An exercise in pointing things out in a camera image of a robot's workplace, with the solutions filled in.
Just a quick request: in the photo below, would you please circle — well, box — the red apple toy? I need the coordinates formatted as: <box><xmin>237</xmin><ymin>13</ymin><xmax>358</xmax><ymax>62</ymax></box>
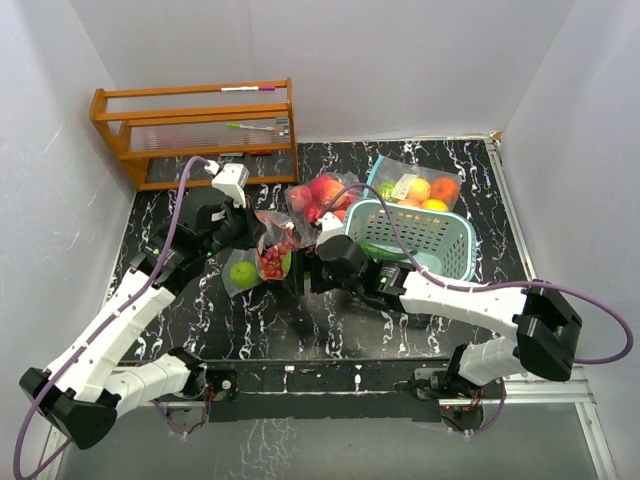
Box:
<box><xmin>303</xmin><ymin>201</ymin><xmax>323</xmax><ymax>225</ymax></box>

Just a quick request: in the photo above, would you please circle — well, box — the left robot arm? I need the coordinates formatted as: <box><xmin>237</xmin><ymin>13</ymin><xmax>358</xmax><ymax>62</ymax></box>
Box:
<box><xmin>19</xmin><ymin>185</ymin><xmax>265</xmax><ymax>450</ymax></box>

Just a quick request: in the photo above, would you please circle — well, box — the orange pumpkin toy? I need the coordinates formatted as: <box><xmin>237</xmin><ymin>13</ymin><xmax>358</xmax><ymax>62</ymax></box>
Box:
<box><xmin>431</xmin><ymin>177</ymin><xmax>460</xmax><ymax>207</ymax></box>

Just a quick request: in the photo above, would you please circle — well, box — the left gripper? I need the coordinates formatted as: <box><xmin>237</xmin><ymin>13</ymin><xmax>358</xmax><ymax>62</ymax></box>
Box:
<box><xmin>201</xmin><ymin>194</ymin><xmax>267</xmax><ymax>259</ymax></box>

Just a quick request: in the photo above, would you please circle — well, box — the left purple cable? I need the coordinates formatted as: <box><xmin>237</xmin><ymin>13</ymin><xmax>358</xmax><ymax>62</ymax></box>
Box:
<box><xmin>12</xmin><ymin>155</ymin><xmax>221</xmax><ymax>480</ymax></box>

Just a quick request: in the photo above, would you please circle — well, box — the yellow pear toy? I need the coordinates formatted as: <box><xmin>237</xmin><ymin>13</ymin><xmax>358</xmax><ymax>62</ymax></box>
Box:
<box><xmin>406</xmin><ymin>178</ymin><xmax>431</xmax><ymax>204</ymax></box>

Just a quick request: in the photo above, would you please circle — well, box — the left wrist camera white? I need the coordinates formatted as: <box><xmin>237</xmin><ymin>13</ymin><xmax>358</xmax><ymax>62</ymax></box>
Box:
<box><xmin>204</xmin><ymin>160</ymin><xmax>249</xmax><ymax>208</ymax></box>

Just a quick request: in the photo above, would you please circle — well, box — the red grape bunch toy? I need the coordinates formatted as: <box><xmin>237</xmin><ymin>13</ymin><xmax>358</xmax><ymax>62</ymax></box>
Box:
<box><xmin>260</xmin><ymin>242</ymin><xmax>295</xmax><ymax>280</ymax></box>

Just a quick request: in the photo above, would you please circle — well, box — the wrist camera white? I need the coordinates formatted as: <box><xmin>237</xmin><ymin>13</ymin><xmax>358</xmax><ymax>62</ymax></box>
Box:
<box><xmin>316</xmin><ymin>212</ymin><xmax>344</xmax><ymax>244</ymax></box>
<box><xmin>204</xmin><ymin>160</ymin><xmax>249</xmax><ymax>208</ymax></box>

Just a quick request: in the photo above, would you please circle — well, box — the green marker pen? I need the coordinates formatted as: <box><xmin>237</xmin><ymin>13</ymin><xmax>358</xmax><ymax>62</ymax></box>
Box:
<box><xmin>226</xmin><ymin>122</ymin><xmax>277</xmax><ymax>132</ymax></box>

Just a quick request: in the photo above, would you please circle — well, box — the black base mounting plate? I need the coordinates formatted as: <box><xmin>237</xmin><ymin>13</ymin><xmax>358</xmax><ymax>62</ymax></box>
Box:
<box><xmin>149</xmin><ymin>357</ymin><xmax>506</xmax><ymax>426</ymax></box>

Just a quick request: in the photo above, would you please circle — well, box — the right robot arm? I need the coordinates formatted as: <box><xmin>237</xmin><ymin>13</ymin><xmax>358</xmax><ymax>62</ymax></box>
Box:
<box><xmin>285</xmin><ymin>235</ymin><xmax>582</xmax><ymax>397</ymax></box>

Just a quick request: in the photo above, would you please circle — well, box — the purple cable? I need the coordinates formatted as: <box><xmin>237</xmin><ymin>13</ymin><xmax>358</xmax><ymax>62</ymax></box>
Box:
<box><xmin>317</xmin><ymin>183</ymin><xmax>635</xmax><ymax>365</ymax></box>
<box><xmin>12</xmin><ymin>155</ymin><xmax>221</xmax><ymax>480</ymax></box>

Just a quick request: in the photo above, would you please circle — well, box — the aluminium rail frame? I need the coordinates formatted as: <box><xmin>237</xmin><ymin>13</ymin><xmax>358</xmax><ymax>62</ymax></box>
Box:
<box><xmin>46</xmin><ymin>138</ymin><xmax>616</xmax><ymax>479</ymax></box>

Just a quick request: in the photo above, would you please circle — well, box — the pink red dragonfruit toy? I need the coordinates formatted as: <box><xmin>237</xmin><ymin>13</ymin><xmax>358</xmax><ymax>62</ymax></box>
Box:
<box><xmin>309</xmin><ymin>174</ymin><xmax>334</xmax><ymax>202</ymax></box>

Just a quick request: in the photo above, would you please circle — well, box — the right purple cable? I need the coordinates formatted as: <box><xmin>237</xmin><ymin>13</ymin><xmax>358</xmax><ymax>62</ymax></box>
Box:
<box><xmin>317</xmin><ymin>183</ymin><xmax>635</xmax><ymax>365</ymax></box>

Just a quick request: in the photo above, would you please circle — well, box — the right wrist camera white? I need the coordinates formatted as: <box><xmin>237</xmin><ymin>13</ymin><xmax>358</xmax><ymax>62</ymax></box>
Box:
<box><xmin>316</xmin><ymin>212</ymin><xmax>344</xmax><ymax>244</ymax></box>

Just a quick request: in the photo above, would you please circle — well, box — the green custard apple toy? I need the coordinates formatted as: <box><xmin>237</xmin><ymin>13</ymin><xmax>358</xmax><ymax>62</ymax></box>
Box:
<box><xmin>377</xmin><ymin>182</ymin><xmax>397</xmax><ymax>203</ymax></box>

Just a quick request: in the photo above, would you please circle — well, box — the pink white marker pen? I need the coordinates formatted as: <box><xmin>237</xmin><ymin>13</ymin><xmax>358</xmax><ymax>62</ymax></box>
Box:
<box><xmin>219</xmin><ymin>85</ymin><xmax>276</xmax><ymax>93</ymax></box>

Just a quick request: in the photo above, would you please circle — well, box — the orange yellow peach toy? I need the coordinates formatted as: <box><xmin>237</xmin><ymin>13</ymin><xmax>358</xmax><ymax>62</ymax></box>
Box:
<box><xmin>321</xmin><ymin>180</ymin><xmax>348</xmax><ymax>209</ymax></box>

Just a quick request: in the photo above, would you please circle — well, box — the blue zipper plastic bag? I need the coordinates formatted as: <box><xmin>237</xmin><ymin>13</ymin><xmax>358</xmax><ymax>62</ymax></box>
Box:
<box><xmin>366</xmin><ymin>155</ymin><xmax>462</xmax><ymax>211</ymax></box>

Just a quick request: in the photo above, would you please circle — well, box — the pink peach toy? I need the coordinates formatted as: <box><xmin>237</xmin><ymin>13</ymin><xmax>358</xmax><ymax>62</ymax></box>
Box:
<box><xmin>397</xmin><ymin>198</ymin><xmax>421</xmax><ymax>208</ymax></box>

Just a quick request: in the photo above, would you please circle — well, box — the green fruit toy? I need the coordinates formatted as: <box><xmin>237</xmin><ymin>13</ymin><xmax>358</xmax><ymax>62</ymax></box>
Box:
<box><xmin>229</xmin><ymin>261</ymin><xmax>260</xmax><ymax>290</ymax></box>
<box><xmin>281</xmin><ymin>251</ymin><xmax>292</xmax><ymax>278</ymax></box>

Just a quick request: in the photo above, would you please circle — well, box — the green cucumber toy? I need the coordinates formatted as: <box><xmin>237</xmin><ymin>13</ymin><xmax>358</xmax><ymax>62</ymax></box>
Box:
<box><xmin>359</xmin><ymin>242</ymin><xmax>408</xmax><ymax>261</ymax></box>

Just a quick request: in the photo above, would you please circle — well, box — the wooden shelf rack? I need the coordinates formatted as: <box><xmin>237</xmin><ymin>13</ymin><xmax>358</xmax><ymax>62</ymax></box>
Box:
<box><xmin>89</xmin><ymin>79</ymin><xmax>299</xmax><ymax>191</ymax></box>

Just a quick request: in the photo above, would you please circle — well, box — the pink fruit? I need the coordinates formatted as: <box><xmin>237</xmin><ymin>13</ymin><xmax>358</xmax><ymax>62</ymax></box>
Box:
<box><xmin>288</xmin><ymin>185</ymin><xmax>313</xmax><ymax>212</ymax></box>

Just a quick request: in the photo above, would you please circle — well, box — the orange zipper bag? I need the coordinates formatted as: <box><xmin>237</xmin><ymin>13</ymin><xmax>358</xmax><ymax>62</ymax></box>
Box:
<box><xmin>222</xmin><ymin>211</ymin><xmax>302</xmax><ymax>297</ymax></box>
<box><xmin>285</xmin><ymin>172</ymin><xmax>363</xmax><ymax>245</ymax></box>

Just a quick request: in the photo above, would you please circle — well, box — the light blue plastic basket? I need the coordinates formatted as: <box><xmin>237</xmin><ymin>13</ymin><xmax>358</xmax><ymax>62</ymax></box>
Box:
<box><xmin>344</xmin><ymin>199</ymin><xmax>477</xmax><ymax>281</ymax></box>

